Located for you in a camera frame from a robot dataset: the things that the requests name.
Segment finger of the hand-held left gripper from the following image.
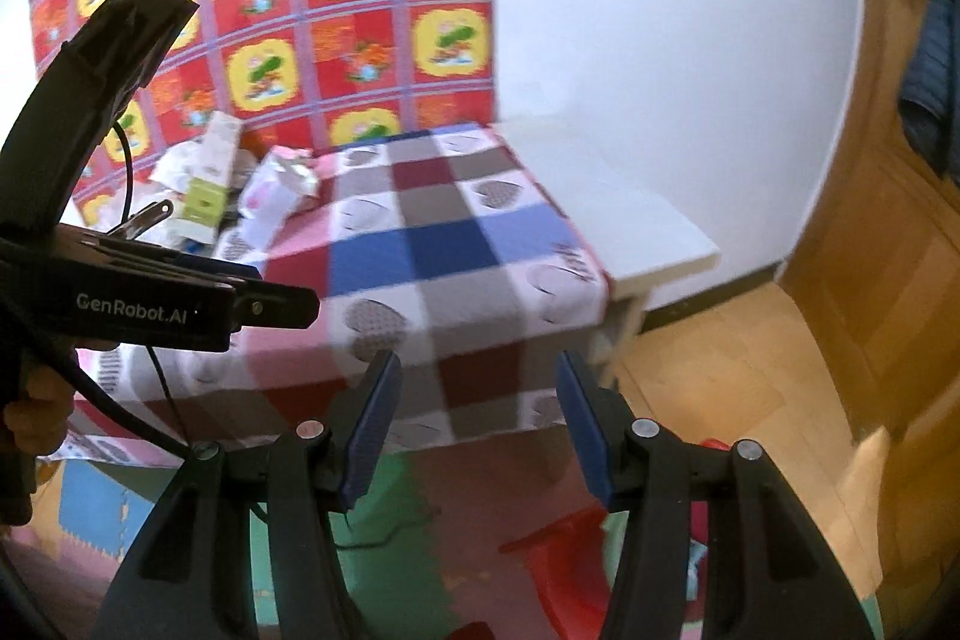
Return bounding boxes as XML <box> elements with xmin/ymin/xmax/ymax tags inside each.
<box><xmin>229</xmin><ymin>280</ymin><xmax>322</xmax><ymax>332</ymax></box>

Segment wooden door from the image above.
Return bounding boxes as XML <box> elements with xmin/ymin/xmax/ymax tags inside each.
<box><xmin>776</xmin><ymin>0</ymin><xmax>960</xmax><ymax>581</ymax></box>

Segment metal spring clip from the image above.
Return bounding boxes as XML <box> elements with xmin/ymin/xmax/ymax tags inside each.
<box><xmin>112</xmin><ymin>199</ymin><xmax>175</xmax><ymax>240</ymax></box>

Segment checkered heart tablecloth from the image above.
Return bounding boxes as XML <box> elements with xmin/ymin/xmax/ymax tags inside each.
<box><xmin>45</xmin><ymin>122</ymin><xmax>612</xmax><ymax>468</ymax></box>

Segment coloured foam floor mat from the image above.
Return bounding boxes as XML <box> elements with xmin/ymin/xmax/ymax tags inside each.
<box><xmin>0</xmin><ymin>430</ymin><xmax>601</xmax><ymax>640</ymax></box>

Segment person's left hand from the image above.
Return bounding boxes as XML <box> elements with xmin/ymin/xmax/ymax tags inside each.
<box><xmin>4</xmin><ymin>368</ymin><xmax>76</xmax><ymax>461</ymax></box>

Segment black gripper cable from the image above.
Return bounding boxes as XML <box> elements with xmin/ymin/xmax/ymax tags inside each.
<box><xmin>45</xmin><ymin>115</ymin><xmax>207</xmax><ymax>457</ymax></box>

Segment dark blue jacket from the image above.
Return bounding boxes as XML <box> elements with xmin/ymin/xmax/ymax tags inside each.
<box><xmin>898</xmin><ymin>0</ymin><xmax>960</xmax><ymax>180</ymax></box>

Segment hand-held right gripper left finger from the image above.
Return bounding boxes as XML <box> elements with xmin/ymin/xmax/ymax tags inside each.
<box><xmin>109</xmin><ymin>349</ymin><xmax>403</xmax><ymax>640</ymax></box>

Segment white green carton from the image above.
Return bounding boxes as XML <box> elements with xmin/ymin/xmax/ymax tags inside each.
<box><xmin>178</xmin><ymin>111</ymin><xmax>242</xmax><ymax>244</ymax></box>

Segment red plastic stool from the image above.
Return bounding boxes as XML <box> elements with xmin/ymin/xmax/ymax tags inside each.
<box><xmin>499</xmin><ymin>437</ymin><xmax>736</xmax><ymax>640</ymax></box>

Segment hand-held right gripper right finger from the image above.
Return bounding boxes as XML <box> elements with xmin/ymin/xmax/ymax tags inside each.
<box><xmin>555</xmin><ymin>349</ymin><xmax>882</xmax><ymax>640</ymax></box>

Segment pink white crumpled packet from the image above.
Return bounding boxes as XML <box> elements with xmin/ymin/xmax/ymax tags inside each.
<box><xmin>241</xmin><ymin>145</ymin><xmax>320</xmax><ymax>247</ymax></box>

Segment crumpled white paper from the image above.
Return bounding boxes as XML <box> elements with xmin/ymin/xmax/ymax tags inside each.
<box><xmin>150</xmin><ymin>141</ymin><xmax>203</xmax><ymax>191</ymax></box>

